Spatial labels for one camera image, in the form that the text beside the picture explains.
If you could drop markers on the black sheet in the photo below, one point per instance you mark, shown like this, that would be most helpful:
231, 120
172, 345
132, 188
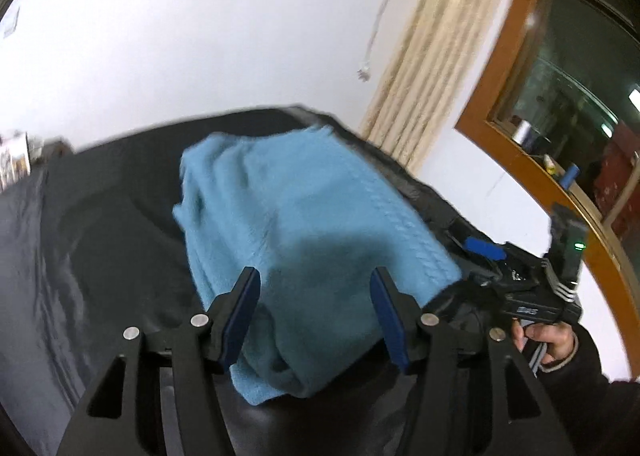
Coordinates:
100, 216

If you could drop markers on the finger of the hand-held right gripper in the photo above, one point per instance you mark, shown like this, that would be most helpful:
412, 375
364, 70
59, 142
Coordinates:
482, 246
465, 293

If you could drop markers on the blue cylinder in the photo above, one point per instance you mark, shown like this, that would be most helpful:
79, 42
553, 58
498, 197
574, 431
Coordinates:
570, 177

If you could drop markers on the person's right hand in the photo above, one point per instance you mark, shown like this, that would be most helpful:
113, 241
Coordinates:
555, 341

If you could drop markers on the dark red panel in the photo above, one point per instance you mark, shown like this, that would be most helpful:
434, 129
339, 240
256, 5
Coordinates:
620, 176

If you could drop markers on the blue fleece towel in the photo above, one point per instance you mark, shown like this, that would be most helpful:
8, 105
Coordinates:
300, 216

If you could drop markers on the photo frame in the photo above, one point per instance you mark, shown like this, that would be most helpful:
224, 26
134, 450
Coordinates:
12, 161

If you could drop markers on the person's right forearm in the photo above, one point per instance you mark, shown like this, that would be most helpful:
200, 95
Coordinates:
600, 411

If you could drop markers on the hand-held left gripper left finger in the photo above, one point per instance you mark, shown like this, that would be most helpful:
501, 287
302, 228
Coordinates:
240, 316

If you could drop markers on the beige curtain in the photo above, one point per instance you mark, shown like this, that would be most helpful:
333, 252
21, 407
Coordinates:
440, 61

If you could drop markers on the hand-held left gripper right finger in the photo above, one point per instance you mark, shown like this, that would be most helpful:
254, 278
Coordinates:
390, 321

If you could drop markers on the wooden window frame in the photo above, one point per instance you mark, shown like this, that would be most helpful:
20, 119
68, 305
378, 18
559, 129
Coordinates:
505, 61

